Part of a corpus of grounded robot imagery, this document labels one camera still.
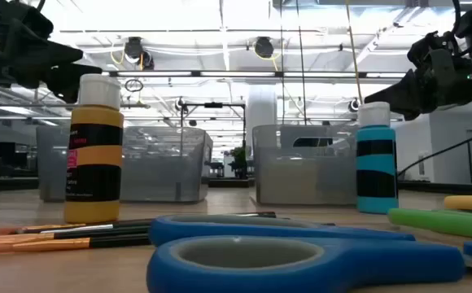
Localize blue paint bottle white cap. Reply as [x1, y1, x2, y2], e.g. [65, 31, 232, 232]
[356, 101, 400, 215]

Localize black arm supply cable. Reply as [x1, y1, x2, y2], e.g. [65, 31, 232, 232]
[396, 128, 472, 177]

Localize black hanging cable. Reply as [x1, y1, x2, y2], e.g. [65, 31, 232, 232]
[296, 0, 307, 125]

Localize yellow hanging cable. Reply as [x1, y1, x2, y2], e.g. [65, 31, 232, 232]
[344, 0, 363, 105]

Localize distant potted plant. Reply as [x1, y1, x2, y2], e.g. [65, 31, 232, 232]
[228, 146, 248, 180]

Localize green-handled scissors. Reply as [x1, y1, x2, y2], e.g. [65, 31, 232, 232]
[387, 195, 472, 242]

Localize translucent grey plastic bin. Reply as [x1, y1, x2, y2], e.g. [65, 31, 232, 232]
[36, 125, 214, 203]
[251, 124, 359, 206]

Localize black ceiling cable reel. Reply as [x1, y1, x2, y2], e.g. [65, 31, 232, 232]
[122, 36, 155, 71]
[253, 36, 276, 59]

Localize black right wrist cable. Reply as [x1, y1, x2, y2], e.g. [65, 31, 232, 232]
[450, 0, 464, 36]

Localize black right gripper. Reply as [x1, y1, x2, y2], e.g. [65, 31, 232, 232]
[364, 32, 472, 121]

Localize black metal rig frame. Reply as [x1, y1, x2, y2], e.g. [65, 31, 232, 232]
[107, 69, 409, 79]

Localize black pens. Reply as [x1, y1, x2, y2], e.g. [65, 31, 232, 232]
[39, 210, 278, 234]

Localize yellow paint bottle white cap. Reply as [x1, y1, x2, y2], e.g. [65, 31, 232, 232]
[63, 73, 125, 224]

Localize black stand frame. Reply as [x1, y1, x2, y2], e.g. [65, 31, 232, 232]
[180, 101, 247, 180]

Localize blue-handled scissors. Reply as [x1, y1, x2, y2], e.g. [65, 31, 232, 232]
[146, 214, 472, 293]

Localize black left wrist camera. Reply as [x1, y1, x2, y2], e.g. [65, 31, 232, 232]
[0, 0, 55, 42]

